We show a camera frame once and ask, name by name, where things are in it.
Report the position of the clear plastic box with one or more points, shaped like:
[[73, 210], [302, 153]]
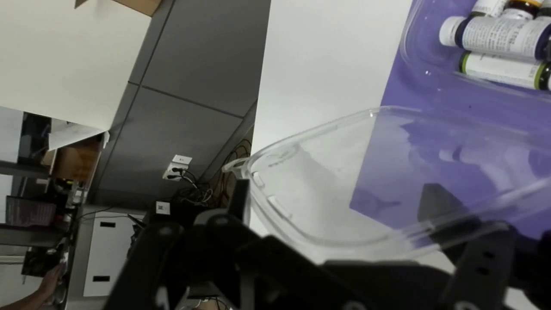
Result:
[[424, 34]]

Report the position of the grey desk partition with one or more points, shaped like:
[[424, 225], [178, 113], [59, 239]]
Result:
[[183, 86]]

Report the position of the brown cardboard box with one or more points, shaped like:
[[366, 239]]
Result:
[[138, 3]]

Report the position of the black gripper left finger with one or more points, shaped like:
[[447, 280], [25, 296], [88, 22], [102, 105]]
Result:
[[200, 263]]

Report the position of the clear plastic box lid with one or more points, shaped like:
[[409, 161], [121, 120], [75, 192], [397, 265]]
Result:
[[321, 189]]

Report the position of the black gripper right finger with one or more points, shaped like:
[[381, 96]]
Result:
[[500, 268]]

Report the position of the white drawer cabinet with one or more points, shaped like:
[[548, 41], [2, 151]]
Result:
[[109, 251]]

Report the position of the white power socket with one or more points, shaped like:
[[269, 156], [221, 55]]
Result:
[[176, 165]]

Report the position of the small white labelled bottle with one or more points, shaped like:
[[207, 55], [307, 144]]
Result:
[[490, 5], [505, 68], [524, 6], [500, 36]]

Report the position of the purple rectangular mat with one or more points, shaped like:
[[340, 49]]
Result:
[[410, 94]]

